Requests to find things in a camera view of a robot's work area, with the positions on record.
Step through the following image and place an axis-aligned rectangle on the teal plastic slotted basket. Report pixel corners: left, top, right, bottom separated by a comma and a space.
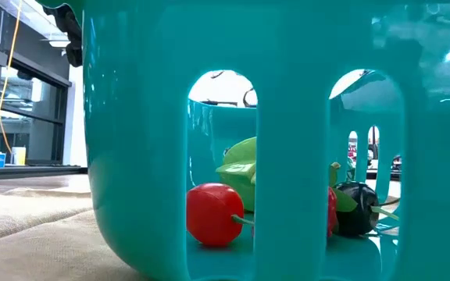
35, 0, 450, 281

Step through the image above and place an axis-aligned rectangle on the red toy cherry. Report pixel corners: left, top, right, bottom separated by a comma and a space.
186, 182, 255, 247

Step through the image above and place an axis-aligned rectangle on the black table frame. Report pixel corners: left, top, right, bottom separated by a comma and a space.
0, 165, 89, 180

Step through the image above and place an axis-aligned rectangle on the green toy lettuce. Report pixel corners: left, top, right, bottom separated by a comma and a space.
215, 136, 258, 214

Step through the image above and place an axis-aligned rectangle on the tan burlap cloth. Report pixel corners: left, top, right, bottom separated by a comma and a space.
0, 186, 450, 281

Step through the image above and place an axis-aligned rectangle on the black window frame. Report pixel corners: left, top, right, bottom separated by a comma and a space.
0, 0, 73, 167

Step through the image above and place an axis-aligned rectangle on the pale yellow cup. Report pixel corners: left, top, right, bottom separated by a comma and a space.
12, 147, 27, 165

